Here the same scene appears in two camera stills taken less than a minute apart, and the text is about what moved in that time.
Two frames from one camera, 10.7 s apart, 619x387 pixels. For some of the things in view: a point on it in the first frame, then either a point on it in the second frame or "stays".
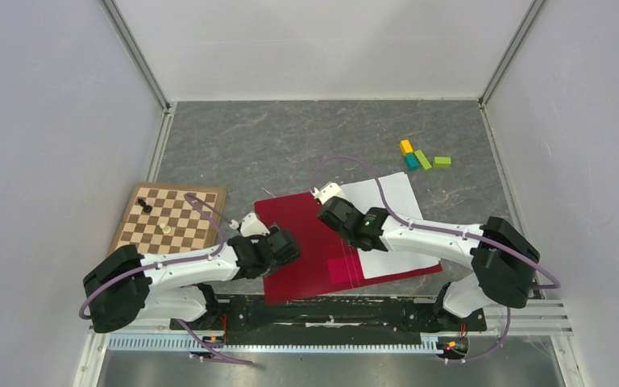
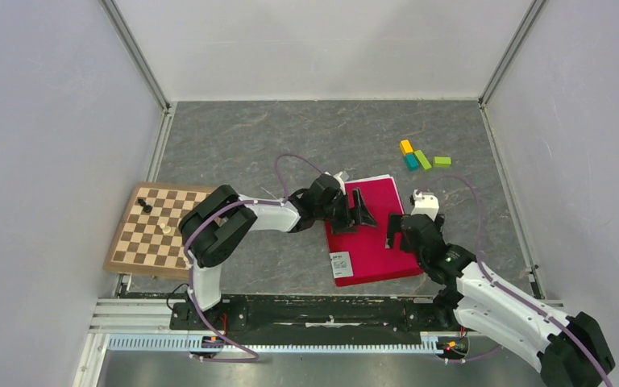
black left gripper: (273, 229) -> (360, 214)
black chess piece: (147, 208) stays
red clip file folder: (326, 264) -> (363, 255)
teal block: (411, 162) stays
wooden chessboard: (159, 219) stays
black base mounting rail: (393, 315) stays
